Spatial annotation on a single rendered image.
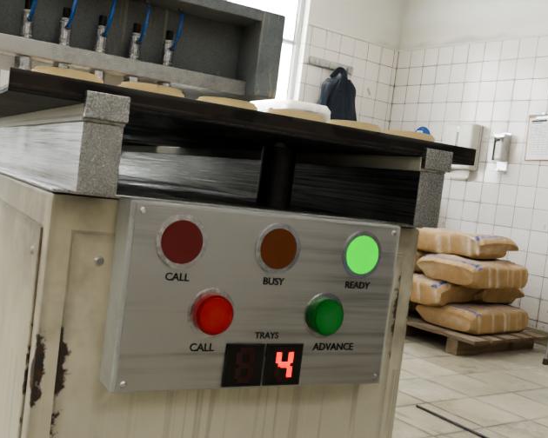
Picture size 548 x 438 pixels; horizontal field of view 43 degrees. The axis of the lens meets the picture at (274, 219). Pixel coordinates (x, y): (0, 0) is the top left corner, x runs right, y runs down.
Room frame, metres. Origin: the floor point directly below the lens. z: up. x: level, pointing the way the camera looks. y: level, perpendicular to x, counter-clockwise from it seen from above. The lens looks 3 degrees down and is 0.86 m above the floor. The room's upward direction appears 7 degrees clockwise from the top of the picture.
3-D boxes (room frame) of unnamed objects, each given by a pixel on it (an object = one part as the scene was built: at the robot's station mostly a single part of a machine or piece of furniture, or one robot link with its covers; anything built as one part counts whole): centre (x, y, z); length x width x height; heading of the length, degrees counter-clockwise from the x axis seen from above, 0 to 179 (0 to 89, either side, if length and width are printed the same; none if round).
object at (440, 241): (4.59, -1.19, 0.62); 0.72 x 0.42 x 0.17; 42
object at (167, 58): (1.29, 0.22, 1.07); 0.06 x 0.03 x 0.18; 29
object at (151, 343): (0.56, 0.00, 0.77); 0.24 x 0.04 x 0.14; 119
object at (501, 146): (5.01, -1.51, 1.27); 0.19 x 0.10 x 0.30; 126
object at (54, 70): (0.51, 0.16, 0.91); 0.05 x 0.05 x 0.02
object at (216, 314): (0.52, 0.04, 0.76); 0.03 x 0.02 x 0.03; 119
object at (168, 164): (1.49, 0.34, 0.87); 2.01 x 0.03 x 0.07; 29
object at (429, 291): (4.49, -0.97, 0.32); 0.72 x 0.42 x 0.17; 40
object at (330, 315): (0.57, -0.05, 0.76); 0.03 x 0.02 x 0.03; 119
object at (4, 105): (0.81, 0.14, 0.91); 0.60 x 0.40 x 0.01; 28
